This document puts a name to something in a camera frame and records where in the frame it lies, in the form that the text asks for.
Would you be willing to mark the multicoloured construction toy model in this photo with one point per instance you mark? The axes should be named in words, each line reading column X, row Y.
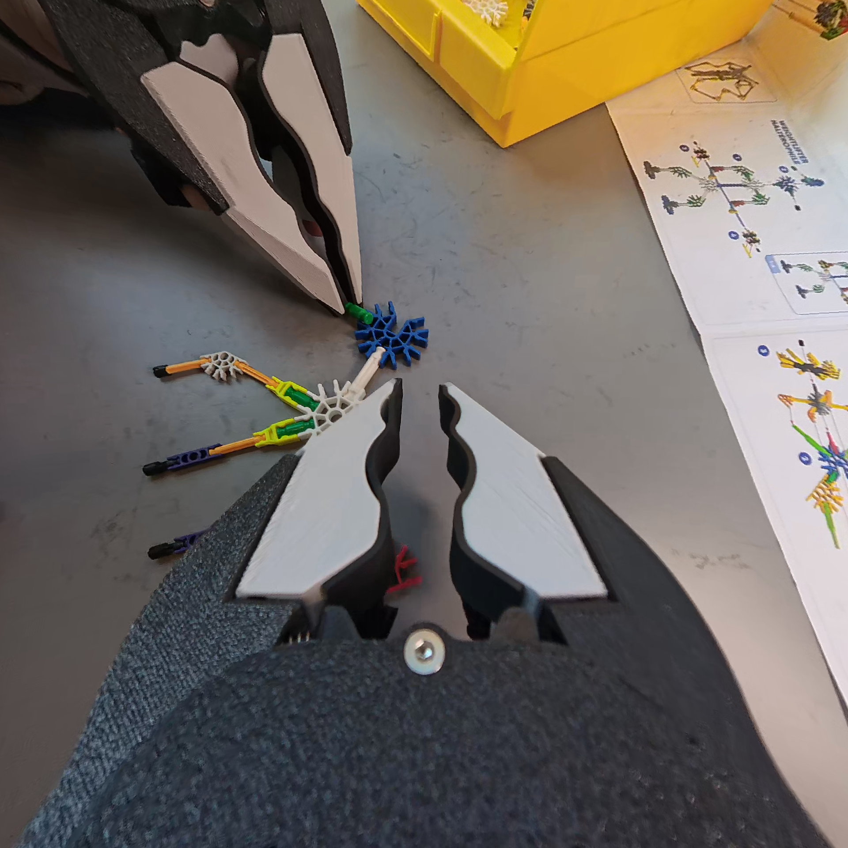
column 285, row 430

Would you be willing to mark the grey desk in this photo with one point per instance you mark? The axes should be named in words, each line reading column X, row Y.
column 530, row 298

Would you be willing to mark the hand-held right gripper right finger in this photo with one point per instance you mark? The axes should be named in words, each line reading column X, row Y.
column 523, row 523

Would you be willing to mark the yellow plastic bin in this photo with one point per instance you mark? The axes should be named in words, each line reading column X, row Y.
column 563, row 66

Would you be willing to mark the white instruction sheet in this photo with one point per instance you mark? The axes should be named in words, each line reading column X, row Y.
column 748, row 265

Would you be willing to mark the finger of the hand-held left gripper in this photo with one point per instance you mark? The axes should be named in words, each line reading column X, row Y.
column 225, row 159
column 311, row 132

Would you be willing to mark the green short rod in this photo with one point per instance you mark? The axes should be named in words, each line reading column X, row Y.
column 354, row 309

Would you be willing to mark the blue snowflake connector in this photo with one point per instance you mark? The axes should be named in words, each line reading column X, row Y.
column 391, row 334

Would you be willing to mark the pile of toy pieces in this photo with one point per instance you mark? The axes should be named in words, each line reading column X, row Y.
column 487, row 10

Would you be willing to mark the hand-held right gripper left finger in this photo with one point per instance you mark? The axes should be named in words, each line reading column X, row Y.
column 324, row 523

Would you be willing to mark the person's left hand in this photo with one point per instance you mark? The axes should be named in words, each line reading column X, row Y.
column 311, row 228

